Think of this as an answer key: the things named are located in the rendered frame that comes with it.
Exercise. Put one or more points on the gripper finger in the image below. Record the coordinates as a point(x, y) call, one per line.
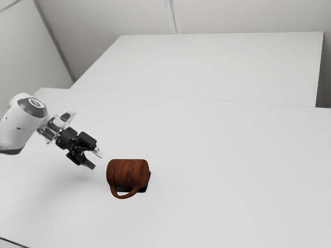
point(98, 152)
point(89, 163)

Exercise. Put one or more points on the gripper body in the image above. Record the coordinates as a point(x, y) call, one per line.
point(73, 142)

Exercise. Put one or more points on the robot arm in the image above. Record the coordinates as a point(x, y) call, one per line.
point(20, 121)

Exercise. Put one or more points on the brown wooden mug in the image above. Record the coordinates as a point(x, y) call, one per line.
point(128, 174)

